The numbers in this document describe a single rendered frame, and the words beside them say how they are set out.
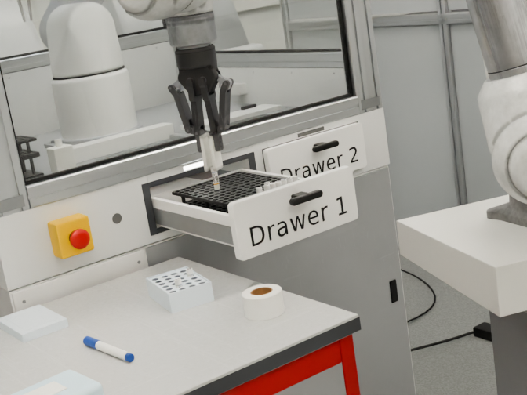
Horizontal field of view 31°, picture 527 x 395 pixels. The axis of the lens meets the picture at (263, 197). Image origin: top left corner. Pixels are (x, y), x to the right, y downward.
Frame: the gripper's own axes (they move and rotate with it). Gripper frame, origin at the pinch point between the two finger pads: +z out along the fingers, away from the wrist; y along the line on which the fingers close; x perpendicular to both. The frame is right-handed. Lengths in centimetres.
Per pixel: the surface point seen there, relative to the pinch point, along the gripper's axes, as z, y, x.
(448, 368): 101, -12, -114
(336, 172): 8.0, -20.7, -11.1
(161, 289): 20.7, 4.3, 19.0
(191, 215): 13.1, 7.0, -0.9
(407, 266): 102, 26, -210
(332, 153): 13, -6, -49
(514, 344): 39, -54, -2
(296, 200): 9.5, -17.0, 2.1
